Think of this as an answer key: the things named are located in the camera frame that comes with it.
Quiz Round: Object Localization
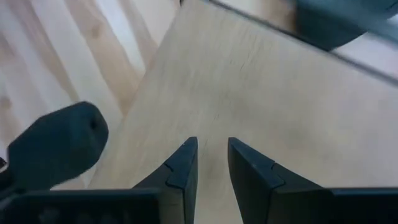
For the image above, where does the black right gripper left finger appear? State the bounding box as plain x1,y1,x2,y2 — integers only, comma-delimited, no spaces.
0,136,199,224

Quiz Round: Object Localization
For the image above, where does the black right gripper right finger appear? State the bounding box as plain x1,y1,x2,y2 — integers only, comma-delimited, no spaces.
228,136,398,224

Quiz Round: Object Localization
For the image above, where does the wooden shelf with black frame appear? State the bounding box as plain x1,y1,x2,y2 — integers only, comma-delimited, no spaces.
88,0,398,224

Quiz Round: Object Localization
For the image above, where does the black rubber slide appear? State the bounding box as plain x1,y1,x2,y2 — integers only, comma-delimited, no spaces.
294,0,398,52

